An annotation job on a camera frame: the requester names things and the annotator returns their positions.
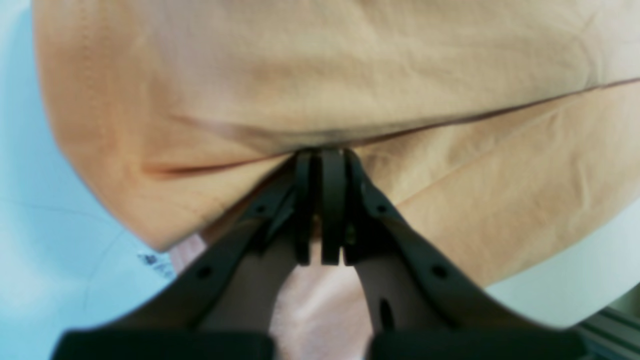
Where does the aluminium frame rack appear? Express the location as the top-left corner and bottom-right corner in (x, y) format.
(577, 285), (640, 360)

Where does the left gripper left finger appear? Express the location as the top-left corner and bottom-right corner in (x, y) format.
(53, 150), (316, 360)

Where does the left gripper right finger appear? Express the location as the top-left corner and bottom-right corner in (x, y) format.
(320, 149), (588, 360)

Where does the peach orange T-shirt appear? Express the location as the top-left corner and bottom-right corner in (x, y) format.
(32, 0), (639, 360)

